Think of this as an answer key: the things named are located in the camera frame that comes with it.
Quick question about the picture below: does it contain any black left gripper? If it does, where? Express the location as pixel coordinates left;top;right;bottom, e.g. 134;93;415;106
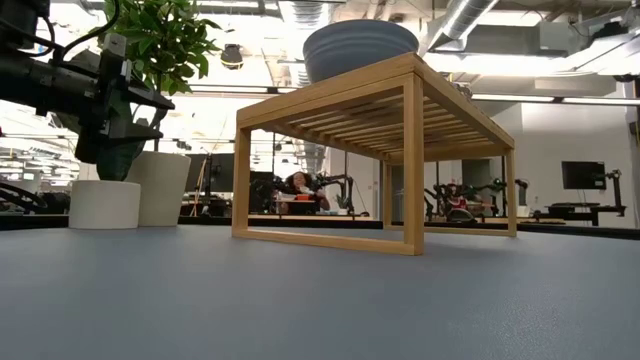
74;32;177;165

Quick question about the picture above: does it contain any wooden slatted shelf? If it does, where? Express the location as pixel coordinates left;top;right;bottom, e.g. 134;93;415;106
230;51;519;257

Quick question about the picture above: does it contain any large white plant pot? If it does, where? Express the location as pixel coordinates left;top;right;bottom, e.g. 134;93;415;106
124;150;192;228

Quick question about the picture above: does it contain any large leafy green plant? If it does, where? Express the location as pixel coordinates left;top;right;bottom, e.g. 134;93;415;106
88;0;224;151

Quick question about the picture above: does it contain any black background screen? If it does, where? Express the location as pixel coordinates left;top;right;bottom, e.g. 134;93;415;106
185;152;235;194

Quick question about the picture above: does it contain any small white plant pot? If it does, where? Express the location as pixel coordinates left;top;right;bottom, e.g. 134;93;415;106
68;179;142;231

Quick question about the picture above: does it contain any black ceiling dome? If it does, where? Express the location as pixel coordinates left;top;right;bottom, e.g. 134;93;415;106
220;43;245;70

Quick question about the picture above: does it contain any person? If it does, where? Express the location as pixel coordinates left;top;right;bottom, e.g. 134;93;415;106
447;183;476;222
284;170;332;216

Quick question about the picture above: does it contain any blue table mat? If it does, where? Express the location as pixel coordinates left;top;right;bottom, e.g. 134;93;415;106
0;224;640;360

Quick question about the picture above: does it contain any dark background desk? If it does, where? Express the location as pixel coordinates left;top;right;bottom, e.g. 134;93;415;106
532;201;629;227

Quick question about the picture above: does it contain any ribbed ceiling duct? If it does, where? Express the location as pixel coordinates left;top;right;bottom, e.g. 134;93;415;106
279;0;321;86

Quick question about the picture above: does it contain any black wall monitor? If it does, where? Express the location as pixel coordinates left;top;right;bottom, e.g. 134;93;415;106
561;160;608;191

